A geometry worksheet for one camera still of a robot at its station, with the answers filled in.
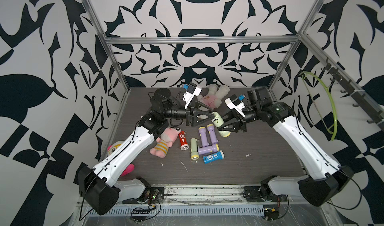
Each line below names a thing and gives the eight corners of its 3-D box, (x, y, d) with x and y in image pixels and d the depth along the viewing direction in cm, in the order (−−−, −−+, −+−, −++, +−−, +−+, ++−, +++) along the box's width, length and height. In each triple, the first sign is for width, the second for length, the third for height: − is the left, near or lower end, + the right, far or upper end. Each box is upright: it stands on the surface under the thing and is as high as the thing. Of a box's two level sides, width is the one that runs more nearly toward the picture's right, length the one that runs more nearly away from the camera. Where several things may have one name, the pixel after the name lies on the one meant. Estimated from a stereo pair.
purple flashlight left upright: (201, 147, 90) (202, 145, 88) (198, 129, 98) (198, 127, 95) (208, 146, 91) (208, 144, 88) (204, 128, 98) (205, 126, 96)
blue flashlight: (204, 164, 86) (204, 162, 82) (202, 157, 88) (202, 155, 85) (224, 159, 88) (225, 156, 84) (221, 152, 90) (223, 149, 87)
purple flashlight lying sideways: (198, 155, 88) (198, 153, 86) (197, 148, 90) (197, 146, 89) (219, 151, 89) (220, 149, 87) (217, 144, 92) (218, 142, 90)
